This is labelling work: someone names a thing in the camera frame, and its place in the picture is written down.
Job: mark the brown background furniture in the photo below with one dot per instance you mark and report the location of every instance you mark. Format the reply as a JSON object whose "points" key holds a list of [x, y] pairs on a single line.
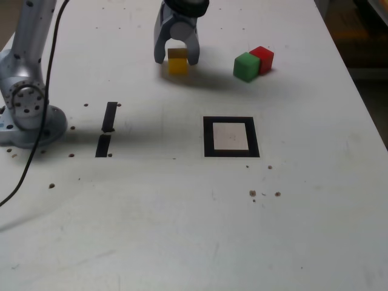
{"points": [[363, 30]]}

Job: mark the green cube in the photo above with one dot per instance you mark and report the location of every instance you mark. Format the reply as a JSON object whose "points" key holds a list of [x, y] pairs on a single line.
{"points": [[245, 68]]}

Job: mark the red cube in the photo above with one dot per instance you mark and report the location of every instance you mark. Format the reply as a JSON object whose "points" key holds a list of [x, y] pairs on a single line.
{"points": [[265, 59]]}

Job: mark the black tape strip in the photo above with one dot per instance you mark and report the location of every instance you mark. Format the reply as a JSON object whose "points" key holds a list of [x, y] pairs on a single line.
{"points": [[109, 115]]}

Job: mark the yellow cube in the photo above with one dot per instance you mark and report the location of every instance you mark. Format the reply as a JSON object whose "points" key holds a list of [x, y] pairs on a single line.
{"points": [[178, 66]]}

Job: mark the black tape square outline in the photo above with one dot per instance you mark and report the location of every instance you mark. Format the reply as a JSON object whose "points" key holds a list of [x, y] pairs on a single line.
{"points": [[230, 120]]}

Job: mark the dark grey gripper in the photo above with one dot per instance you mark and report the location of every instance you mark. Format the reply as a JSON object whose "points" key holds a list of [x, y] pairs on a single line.
{"points": [[163, 18]]}

